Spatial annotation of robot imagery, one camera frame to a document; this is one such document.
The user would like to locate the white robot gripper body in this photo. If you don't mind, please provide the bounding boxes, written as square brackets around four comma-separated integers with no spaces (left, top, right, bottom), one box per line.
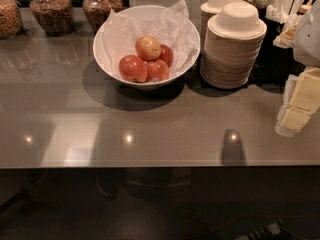
[293,0,320,67]

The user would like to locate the middle glass cereal jar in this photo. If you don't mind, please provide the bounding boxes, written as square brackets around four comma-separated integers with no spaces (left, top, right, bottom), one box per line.
[29,0,74,36]

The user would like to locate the front stack of paper bowls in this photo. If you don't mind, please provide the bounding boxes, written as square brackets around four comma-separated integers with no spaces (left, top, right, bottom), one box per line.
[200,1,267,89]

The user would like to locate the front left red apple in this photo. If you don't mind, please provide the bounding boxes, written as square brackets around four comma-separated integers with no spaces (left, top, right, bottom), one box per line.
[119,55,148,83]

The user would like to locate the red apple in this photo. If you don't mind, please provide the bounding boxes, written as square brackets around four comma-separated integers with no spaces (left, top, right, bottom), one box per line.
[159,44,173,67]
[119,55,148,83]
[146,59,169,82]

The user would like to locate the right glass cereal jar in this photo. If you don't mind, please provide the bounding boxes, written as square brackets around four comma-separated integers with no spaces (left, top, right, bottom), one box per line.
[82,0,123,33]

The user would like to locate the left glass cereal jar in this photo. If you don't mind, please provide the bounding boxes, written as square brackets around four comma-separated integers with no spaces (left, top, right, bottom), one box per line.
[0,0,23,39]

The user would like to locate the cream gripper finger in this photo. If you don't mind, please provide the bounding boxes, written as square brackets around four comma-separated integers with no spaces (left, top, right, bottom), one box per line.
[275,75,311,137]
[289,67,320,114]

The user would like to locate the black power strip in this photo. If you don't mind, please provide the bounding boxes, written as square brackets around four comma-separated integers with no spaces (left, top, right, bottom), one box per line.
[234,220,290,240]

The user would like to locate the white paper bowl liner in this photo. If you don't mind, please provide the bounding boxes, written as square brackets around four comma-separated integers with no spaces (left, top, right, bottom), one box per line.
[101,0,200,80]

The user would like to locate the top yellow-red apple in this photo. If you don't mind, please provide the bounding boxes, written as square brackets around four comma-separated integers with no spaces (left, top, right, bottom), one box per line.
[135,35,161,61]

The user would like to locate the glass cereal jar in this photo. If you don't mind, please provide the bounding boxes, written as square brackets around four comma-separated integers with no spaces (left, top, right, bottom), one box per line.
[0,0,23,39]
[29,0,74,36]
[82,0,123,33]

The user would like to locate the stack of paper bowls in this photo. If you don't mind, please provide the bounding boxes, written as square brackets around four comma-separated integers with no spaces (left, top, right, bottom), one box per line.
[199,0,242,47]
[200,1,267,89]

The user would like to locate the rear stack of paper bowls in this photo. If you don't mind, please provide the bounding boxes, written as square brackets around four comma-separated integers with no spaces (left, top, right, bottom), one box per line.
[199,0,242,47]

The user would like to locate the white ceramic bowl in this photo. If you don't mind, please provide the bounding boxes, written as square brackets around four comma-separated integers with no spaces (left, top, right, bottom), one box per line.
[92,4,202,91]

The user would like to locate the back right red apple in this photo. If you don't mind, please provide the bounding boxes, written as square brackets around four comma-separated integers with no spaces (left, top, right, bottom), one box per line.
[159,44,173,67]

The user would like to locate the front middle red apple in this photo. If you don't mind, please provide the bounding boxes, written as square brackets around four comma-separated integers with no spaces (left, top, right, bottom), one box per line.
[146,59,169,82]

